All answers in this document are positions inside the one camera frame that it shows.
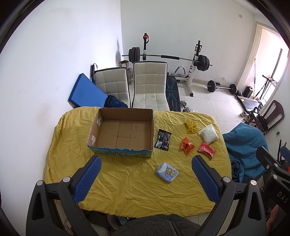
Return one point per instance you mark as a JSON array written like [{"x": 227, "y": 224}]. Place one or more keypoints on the red snack packet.
[{"x": 206, "y": 150}]

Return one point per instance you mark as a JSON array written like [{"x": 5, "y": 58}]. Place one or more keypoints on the blue foam mat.
[{"x": 86, "y": 93}]

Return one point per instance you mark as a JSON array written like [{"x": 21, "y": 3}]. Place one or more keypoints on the yellow snack packet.
[{"x": 191, "y": 127}]

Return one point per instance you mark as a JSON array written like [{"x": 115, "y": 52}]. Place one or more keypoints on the black snack packet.
[{"x": 163, "y": 140}]

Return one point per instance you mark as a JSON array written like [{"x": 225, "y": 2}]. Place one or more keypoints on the dark blue cloth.
[{"x": 113, "y": 102}]

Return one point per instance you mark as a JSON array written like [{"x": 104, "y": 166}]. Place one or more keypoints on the blue tissue pack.
[{"x": 167, "y": 172}]

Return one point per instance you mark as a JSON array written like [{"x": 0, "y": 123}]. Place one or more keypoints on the open cardboard box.
[{"x": 127, "y": 132}]

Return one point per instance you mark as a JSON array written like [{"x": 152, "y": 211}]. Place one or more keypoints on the dark wooden chair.
[{"x": 269, "y": 119}]

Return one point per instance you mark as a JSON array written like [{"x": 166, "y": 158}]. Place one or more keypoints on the white powder bag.
[{"x": 208, "y": 134}]

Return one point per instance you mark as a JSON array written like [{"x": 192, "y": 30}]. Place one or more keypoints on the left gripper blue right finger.
[{"x": 249, "y": 216}]

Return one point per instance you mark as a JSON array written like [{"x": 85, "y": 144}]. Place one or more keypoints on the white padded chair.
[
  {"x": 150, "y": 85},
  {"x": 113, "y": 81}
]

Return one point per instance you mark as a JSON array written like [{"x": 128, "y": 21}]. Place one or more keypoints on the long barbell with plates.
[{"x": 202, "y": 63}]

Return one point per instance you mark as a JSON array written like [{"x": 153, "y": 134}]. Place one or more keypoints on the black tripod stand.
[{"x": 262, "y": 92}]

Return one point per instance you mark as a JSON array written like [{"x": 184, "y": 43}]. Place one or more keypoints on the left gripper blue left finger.
[{"x": 43, "y": 217}]

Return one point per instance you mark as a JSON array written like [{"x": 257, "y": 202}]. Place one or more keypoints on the teal blanket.
[{"x": 242, "y": 143}]

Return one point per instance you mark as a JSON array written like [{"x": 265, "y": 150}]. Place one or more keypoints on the black blue bench pad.
[{"x": 172, "y": 94}]

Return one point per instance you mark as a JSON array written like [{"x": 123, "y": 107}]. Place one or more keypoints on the white weight bench rack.
[{"x": 188, "y": 79}]

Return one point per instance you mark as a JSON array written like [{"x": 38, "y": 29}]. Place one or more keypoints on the orange snack packet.
[{"x": 186, "y": 146}]

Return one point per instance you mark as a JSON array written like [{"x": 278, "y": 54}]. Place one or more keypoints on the left white padded chair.
[{"x": 113, "y": 81}]

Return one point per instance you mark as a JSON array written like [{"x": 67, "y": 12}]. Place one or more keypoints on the right white padded chair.
[{"x": 150, "y": 85}]

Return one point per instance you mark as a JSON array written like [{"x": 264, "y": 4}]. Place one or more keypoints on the short barbell on floor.
[{"x": 213, "y": 86}]

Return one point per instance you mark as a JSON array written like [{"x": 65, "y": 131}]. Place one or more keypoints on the yellow tablecloth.
[{"x": 129, "y": 186}]

